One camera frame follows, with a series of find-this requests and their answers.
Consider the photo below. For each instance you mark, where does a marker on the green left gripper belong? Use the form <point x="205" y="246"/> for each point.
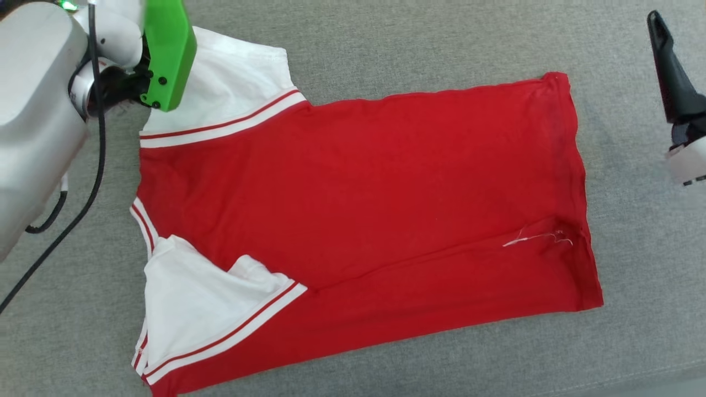
<point x="168" y="55"/>

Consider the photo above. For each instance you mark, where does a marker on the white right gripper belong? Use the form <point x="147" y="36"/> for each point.
<point x="692" y="162"/>

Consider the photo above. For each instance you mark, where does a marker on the red and white T-shirt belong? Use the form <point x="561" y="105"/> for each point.
<point x="358" y="193"/>

